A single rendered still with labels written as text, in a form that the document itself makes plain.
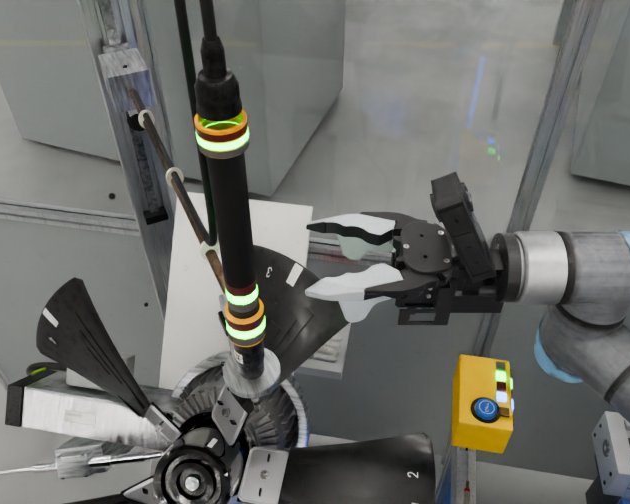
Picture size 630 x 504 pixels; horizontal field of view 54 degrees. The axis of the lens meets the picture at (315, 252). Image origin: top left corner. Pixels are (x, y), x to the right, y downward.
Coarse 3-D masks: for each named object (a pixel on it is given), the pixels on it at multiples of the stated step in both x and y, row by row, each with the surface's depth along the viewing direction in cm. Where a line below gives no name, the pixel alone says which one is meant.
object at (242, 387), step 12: (228, 336) 75; (264, 348) 77; (228, 360) 76; (264, 360) 76; (276, 360) 76; (228, 372) 75; (264, 372) 75; (276, 372) 75; (228, 384) 74; (240, 384) 74; (252, 384) 74; (264, 384) 74; (276, 384) 75; (240, 396) 74; (252, 396) 73
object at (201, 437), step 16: (192, 416) 101; (208, 416) 100; (192, 432) 95; (208, 432) 94; (176, 448) 90; (192, 448) 89; (208, 448) 89; (224, 448) 92; (240, 448) 99; (160, 464) 90; (176, 464) 91; (192, 464) 90; (208, 464) 90; (224, 464) 89; (240, 464) 94; (160, 480) 90; (176, 480) 90; (208, 480) 89; (224, 480) 89; (240, 480) 95; (160, 496) 90; (176, 496) 90; (192, 496) 91; (208, 496) 90; (224, 496) 89
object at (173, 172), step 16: (176, 0) 51; (208, 0) 43; (176, 16) 52; (208, 16) 44; (208, 32) 45; (192, 64) 56; (192, 80) 57; (192, 96) 58; (144, 112) 99; (192, 112) 59; (144, 128) 101; (160, 144) 93; (176, 176) 87; (208, 176) 64; (208, 192) 66; (192, 208) 82; (208, 208) 68; (208, 224) 70; (208, 240) 75
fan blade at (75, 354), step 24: (72, 288) 91; (72, 312) 93; (96, 312) 90; (72, 336) 96; (96, 336) 92; (72, 360) 101; (96, 360) 95; (120, 360) 91; (96, 384) 102; (120, 384) 94; (144, 408) 94
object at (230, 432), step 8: (224, 384) 98; (224, 392) 98; (224, 400) 97; (232, 400) 95; (216, 408) 98; (232, 408) 94; (240, 408) 93; (216, 416) 98; (224, 416) 96; (232, 416) 94; (240, 416) 92; (216, 424) 96; (224, 424) 95; (240, 424) 91; (224, 432) 94; (232, 432) 92; (232, 440) 92
